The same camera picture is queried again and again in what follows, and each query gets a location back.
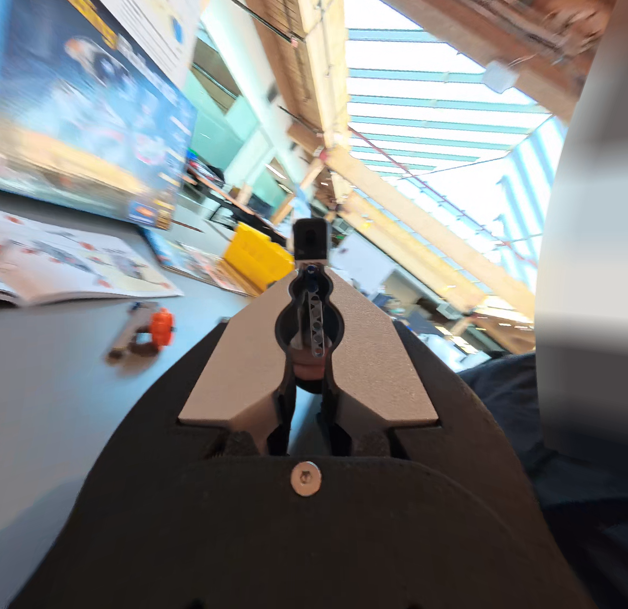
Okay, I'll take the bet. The grey beam with blue pins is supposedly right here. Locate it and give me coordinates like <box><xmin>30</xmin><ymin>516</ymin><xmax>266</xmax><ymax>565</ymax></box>
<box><xmin>294</xmin><ymin>265</ymin><xmax>327</xmax><ymax>358</ymax></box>

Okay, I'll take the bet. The white printed poster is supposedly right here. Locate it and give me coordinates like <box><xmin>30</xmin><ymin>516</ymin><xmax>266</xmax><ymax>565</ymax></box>
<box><xmin>81</xmin><ymin>0</ymin><xmax>204</xmax><ymax>87</ymax></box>

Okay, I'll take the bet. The orange wheel beam assembly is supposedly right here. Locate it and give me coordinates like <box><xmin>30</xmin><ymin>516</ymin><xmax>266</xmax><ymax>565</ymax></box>
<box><xmin>105</xmin><ymin>301</ymin><xmax>176</xmax><ymax>364</ymax></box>

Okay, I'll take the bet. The whiteboard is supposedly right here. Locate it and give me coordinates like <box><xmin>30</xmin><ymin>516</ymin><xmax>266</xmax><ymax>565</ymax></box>
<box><xmin>334</xmin><ymin>231</ymin><xmax>393</xmax><ymax>286</ymax></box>

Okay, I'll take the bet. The white ceiling box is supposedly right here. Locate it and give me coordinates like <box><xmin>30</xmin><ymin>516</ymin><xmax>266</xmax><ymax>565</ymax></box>
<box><xmin>482</xmin><ymin>60</ymin><xmax>520</xmax><ymax>94</ymax></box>

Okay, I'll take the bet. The blue robot kit box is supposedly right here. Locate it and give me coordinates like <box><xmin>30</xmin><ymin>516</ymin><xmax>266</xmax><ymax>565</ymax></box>
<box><xmin>0</xmin><ymin>0</ymin><xmax>197</xmax><ymax>229</ymax></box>

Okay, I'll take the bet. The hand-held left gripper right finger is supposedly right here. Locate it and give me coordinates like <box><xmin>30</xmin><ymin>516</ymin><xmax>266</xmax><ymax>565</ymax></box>
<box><xmin>321</xmin><ymin>268</ymin><xmax>440</xmax><ymax>455</ymax></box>

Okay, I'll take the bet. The blue manual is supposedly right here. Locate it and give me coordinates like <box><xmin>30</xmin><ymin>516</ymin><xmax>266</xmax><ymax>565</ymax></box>
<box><xmin>140</xmin><ymin>226</ymin><xmax>251</xmax><ymax>296</ymax></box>

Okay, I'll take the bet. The wooden background desk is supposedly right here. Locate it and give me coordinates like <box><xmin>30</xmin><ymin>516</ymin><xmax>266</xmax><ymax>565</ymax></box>
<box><xmin>186</xmin><ymin>153</ymin><xmax>285</xmax><ymax>237</ymax></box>

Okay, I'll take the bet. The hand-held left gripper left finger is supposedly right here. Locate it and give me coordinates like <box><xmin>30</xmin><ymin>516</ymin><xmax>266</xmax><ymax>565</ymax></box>
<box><xmin>178</xmin><ymin>270</ymin><xmax>300</xmax><ymax>455</ymax></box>

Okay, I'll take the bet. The grey desk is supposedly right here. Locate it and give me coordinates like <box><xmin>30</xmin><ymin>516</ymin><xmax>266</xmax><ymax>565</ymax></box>
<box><xmin>0</xmin><ymin>189</ymin><xmax>324</xmax><ymax>607</ymax></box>

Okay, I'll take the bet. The yellow plastic bin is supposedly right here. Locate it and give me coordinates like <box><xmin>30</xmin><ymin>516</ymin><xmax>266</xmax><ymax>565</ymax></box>
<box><xmin>222</xmin><ymin>221</ymin><xmax>297</xmax><ymax>296</ymax></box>

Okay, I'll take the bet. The open white instruction booklet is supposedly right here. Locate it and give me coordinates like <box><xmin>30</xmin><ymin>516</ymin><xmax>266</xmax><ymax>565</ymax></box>
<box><xmin>0</xmin><ymin>209</ymin><xmax>184</xmax><ymax>308</ymax></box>

